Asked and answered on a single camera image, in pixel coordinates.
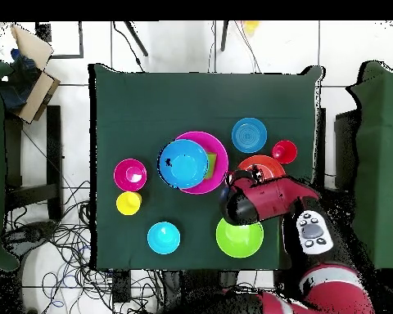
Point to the green cup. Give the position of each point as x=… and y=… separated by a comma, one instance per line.
x=213, y=165

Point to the large magenta bowl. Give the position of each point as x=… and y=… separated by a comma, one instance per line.
x=221, y=153

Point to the orange bowl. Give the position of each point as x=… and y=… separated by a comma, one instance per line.
x=271, y=165

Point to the large blue bowl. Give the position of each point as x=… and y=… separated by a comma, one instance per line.
x=183, y=163

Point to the red cup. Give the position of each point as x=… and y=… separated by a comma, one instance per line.
x=284, y=152

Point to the small ribbed light blue bowl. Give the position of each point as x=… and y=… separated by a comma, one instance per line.
x=163, y=238

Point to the small crimson bowl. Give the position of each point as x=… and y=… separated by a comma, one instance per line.
x=130, y=175

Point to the grey robot base foot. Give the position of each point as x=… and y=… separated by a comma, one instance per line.
x=29, y=234

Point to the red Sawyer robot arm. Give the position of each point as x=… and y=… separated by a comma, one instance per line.
x=271, y=199

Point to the blue straight-sided bowl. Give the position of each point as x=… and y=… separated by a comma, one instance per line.
x=249, y=135

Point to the green bowl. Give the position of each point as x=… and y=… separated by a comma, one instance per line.
x=240, y=240

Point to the dark green tablecloth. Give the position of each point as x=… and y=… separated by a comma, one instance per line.
x=209, y=95

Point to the yellow cup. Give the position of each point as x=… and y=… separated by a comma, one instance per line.
x=127, y=203

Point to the black tripod leg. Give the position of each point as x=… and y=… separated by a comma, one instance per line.
x=136, y=37
x=224, y=36

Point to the black floor box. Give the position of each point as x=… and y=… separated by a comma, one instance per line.
x=121, y=287

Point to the yellow object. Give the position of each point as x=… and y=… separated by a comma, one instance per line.
x=250, y=26

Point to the cardboard box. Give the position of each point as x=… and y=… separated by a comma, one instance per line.
x=36, y=95

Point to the dark blue cloth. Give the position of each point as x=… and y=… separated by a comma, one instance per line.
x=19, y=81

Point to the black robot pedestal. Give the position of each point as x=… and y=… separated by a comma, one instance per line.
x=199, y=287

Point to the black stool frame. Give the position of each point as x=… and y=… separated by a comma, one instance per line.
x=54, y=147

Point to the black square frame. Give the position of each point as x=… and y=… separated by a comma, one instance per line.
x=81, y=39

